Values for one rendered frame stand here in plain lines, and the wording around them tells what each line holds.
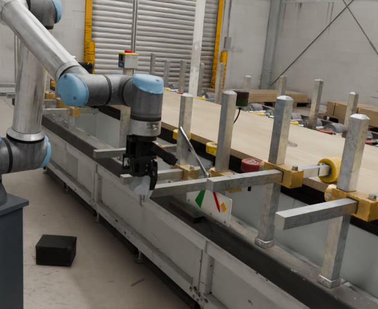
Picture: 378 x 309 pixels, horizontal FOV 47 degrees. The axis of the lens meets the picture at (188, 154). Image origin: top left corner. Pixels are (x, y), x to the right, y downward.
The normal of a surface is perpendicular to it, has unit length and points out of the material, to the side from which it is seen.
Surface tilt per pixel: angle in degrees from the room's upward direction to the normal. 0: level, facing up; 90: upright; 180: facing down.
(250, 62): 90
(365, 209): 90
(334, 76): 90
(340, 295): 0
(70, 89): 92
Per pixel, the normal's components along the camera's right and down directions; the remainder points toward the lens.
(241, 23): 0.51, 0.26
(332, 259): -0.82, 0.07
